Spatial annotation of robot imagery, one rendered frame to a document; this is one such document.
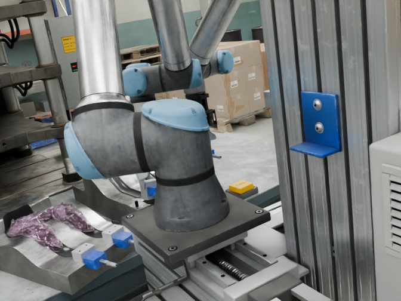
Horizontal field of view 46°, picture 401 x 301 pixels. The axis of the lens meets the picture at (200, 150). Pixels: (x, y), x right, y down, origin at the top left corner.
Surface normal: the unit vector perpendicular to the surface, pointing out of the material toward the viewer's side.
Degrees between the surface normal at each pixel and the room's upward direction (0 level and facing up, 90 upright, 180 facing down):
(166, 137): 84
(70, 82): 90
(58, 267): 0
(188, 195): 72
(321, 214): 90
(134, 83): 79
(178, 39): 121
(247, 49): 86
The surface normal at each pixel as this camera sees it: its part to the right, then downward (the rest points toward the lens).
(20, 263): -0.56, 0.32
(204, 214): 0.30, -0.07
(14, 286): -0.15, -0.94
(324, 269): -0.84, 0.28
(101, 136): -0.07, -0.17
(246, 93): 0.58, 0.00
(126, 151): -0.01, 0.27
